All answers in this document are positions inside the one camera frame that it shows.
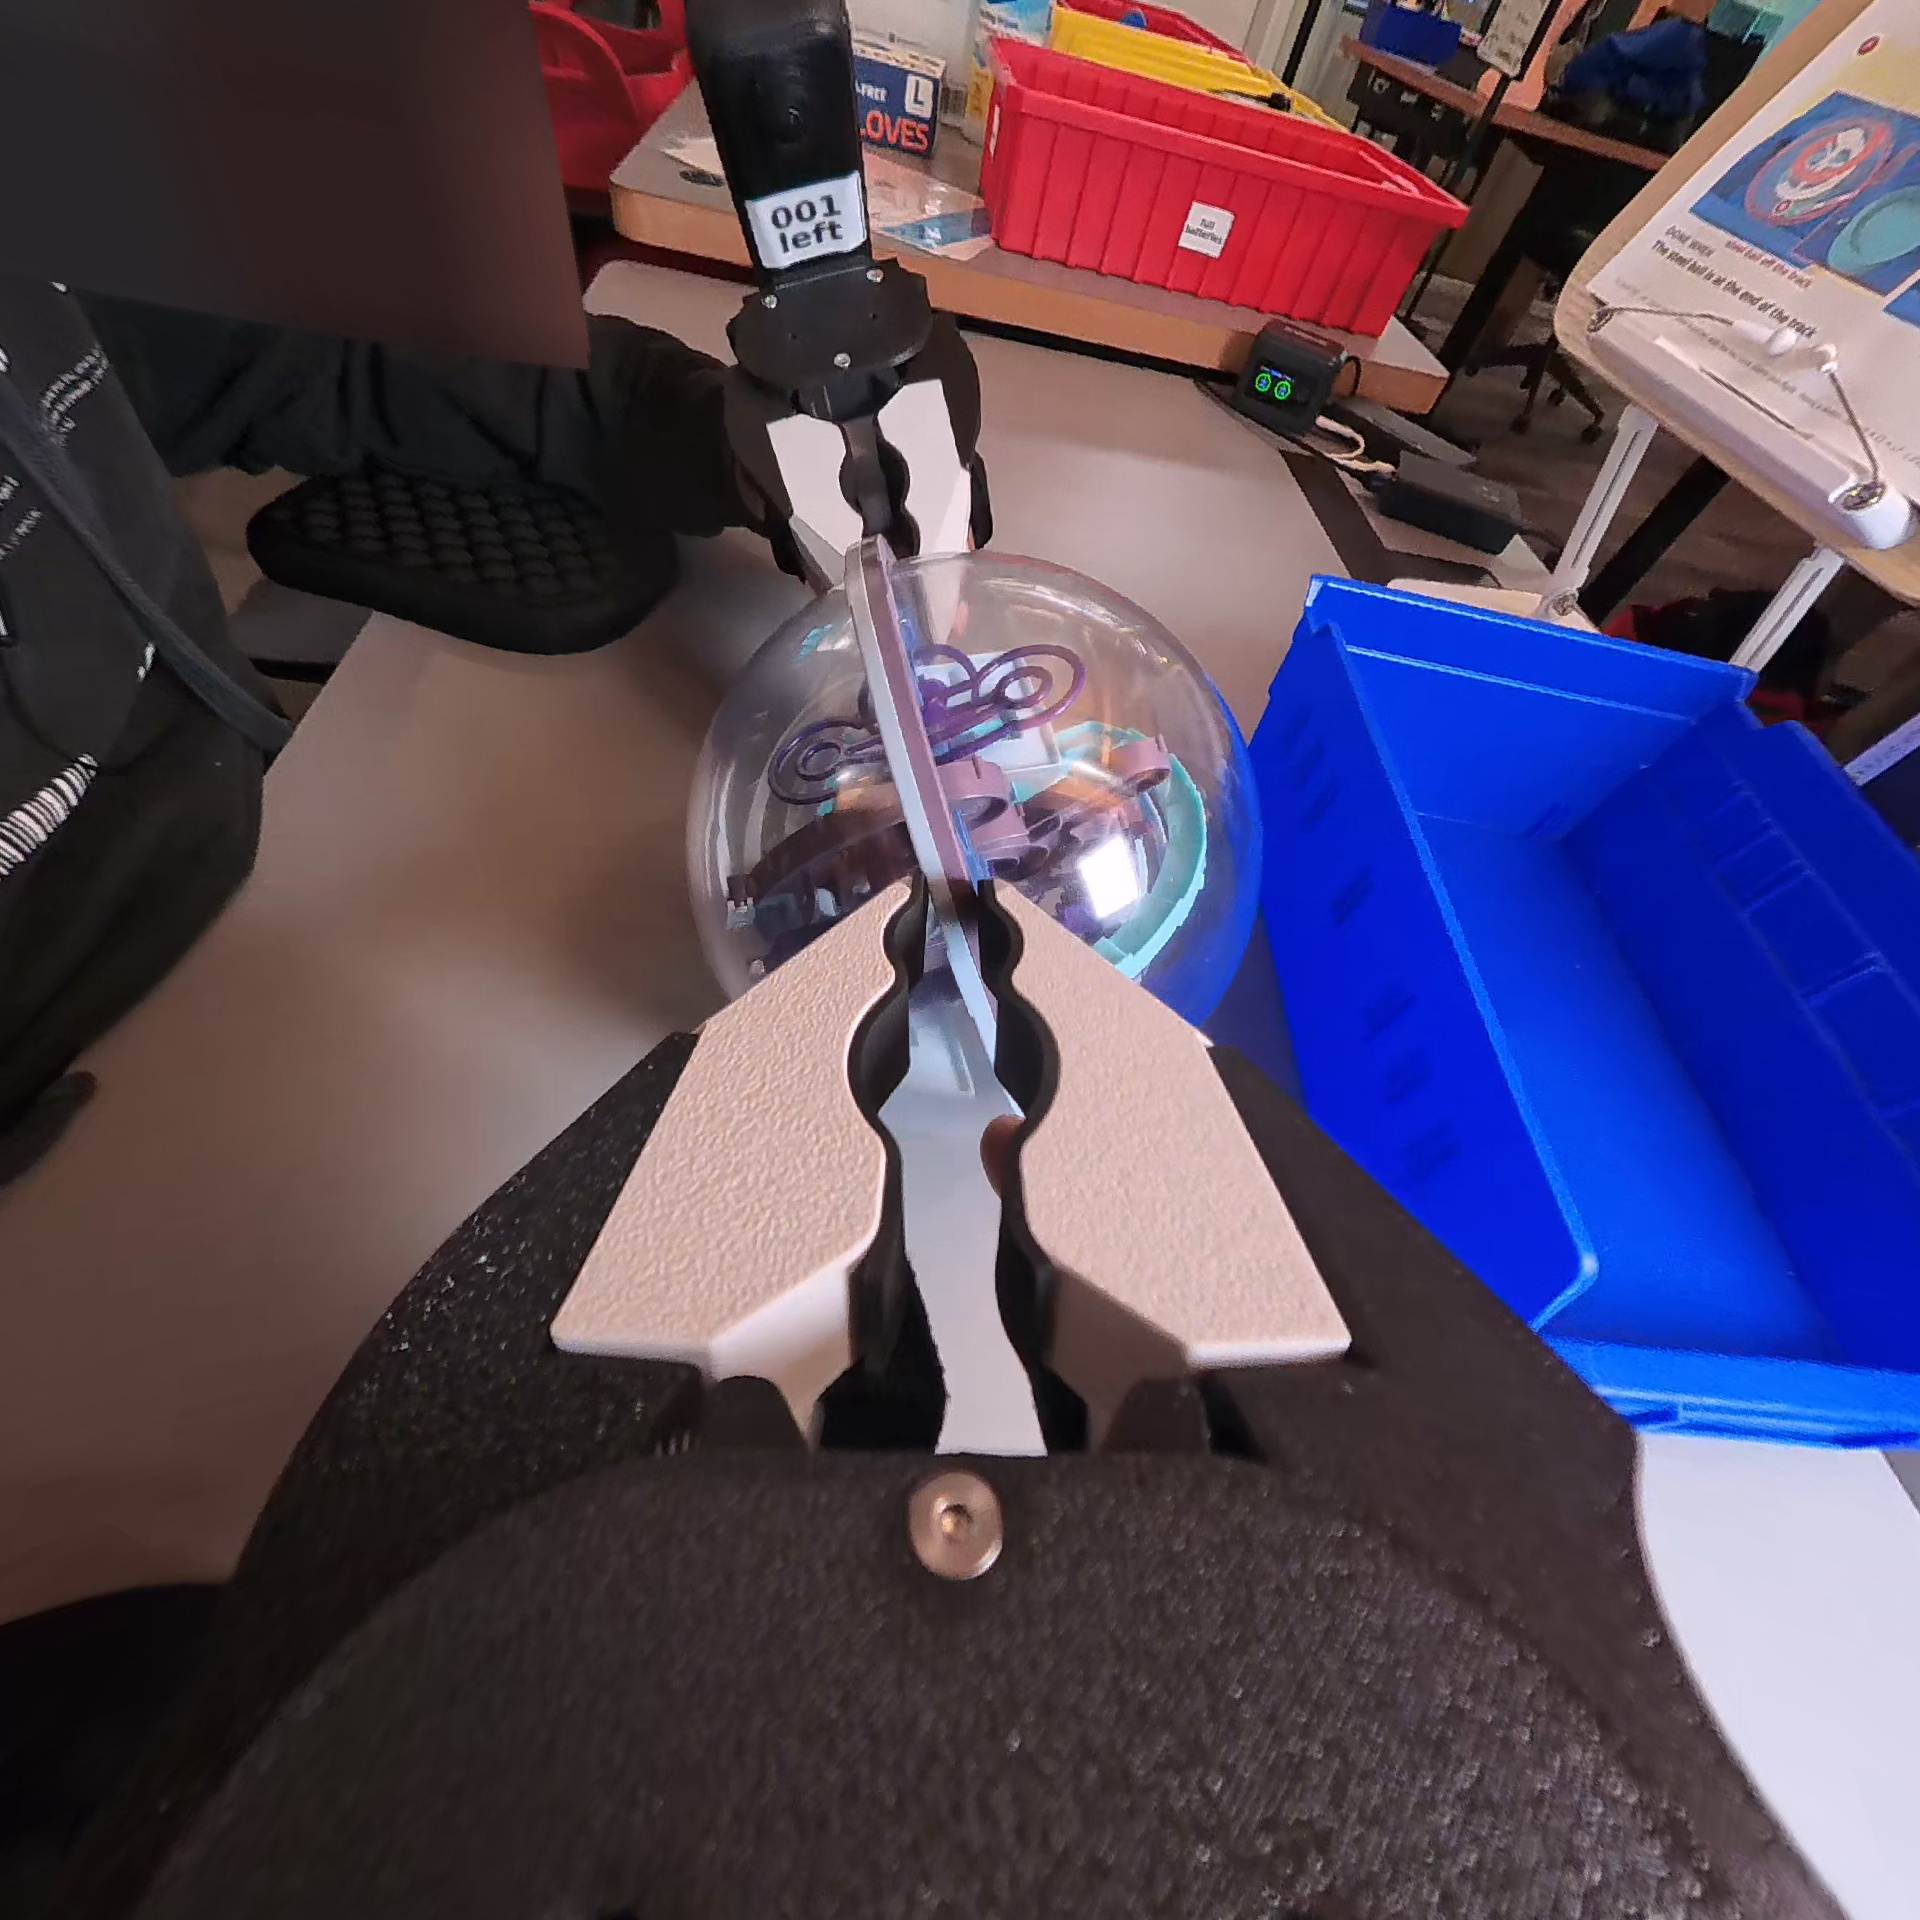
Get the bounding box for white easel legs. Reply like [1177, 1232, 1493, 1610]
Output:
[1542, 401, 1849, 672]

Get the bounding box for red plastic bin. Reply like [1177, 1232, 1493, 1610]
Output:
[978, 31, 1473, 342]

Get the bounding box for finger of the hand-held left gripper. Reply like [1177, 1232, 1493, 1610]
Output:
[878, 375, 977, 560]
[765, 410, 888, 594]

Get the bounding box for black armrest pad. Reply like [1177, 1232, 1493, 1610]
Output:
[244, 462, 682, 656]

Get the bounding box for blue jacket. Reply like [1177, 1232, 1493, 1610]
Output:
[1560, 15, 1715, 145]

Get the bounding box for person's left forearm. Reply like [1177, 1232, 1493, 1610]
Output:
[82, 300, 776, 543]

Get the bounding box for white page holder clip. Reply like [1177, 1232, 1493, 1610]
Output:
[1584, 300, 1920, 552]

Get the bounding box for black charger green display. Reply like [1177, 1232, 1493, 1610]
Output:
[1229, 316, 1362, 441]

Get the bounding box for yellow plastic bin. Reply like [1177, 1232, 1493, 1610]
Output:
[1046, 0, 1346, 125]

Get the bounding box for dark red bag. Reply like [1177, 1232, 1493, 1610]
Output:
[1611, 592, 1841, 729]

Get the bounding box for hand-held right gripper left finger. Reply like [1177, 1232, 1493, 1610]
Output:
[549, 877, 921, 1445]

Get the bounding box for clear maze ball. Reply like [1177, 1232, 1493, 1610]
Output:
[686, 536, 1261, 1125]

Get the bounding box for black power brick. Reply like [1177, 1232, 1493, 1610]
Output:
[1369, 449, 1528, 557]

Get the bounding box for small blue bin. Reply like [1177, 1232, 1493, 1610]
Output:
[1358, 0, 1467, 69]

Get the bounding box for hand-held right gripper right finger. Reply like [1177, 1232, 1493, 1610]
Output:
[982, 877, 1356, 1448]

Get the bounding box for blue plastic bin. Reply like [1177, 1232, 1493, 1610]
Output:
[1201, 573, 1920, 1448]

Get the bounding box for blue white glove box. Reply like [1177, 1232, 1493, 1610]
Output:
[850, 38, 952, 159]

